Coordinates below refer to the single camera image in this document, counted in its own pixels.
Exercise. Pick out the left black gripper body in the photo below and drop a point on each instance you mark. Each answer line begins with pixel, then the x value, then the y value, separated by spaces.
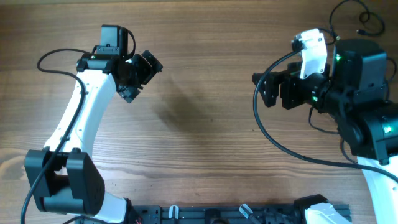
pixel 138 71

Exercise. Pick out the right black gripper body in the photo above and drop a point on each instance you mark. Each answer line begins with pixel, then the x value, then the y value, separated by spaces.
pixel 298 92

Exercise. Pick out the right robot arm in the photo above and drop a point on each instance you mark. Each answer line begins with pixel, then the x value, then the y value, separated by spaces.
pixel 354 91

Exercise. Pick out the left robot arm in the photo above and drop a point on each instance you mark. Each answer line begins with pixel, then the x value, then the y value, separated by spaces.
pixel 62 176

